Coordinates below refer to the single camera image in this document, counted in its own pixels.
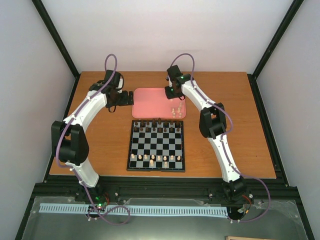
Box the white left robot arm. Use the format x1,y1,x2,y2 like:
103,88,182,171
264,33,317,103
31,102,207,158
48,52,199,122
51,70,134,202

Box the white chess king piece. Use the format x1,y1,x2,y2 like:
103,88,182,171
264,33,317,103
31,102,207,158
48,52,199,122
149,159,155,167

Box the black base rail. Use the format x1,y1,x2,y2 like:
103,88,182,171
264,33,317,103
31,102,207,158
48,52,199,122
31,175,302,206

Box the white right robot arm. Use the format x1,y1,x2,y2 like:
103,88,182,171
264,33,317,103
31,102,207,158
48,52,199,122
164,65,246,203

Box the pink plastic tray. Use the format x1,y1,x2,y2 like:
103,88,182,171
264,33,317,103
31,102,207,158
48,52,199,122
132,88,186,119

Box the black white chess board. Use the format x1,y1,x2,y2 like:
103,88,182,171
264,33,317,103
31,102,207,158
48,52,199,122
126,119,186,173

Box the light blue cable duct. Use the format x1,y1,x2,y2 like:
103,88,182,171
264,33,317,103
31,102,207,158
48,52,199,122
38,203,228,218

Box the black aluminium frame post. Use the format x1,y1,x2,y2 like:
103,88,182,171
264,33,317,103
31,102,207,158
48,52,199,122
31,0,78,76

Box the black right frame post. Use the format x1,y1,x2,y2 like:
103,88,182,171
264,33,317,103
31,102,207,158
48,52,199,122
252,0,304,81

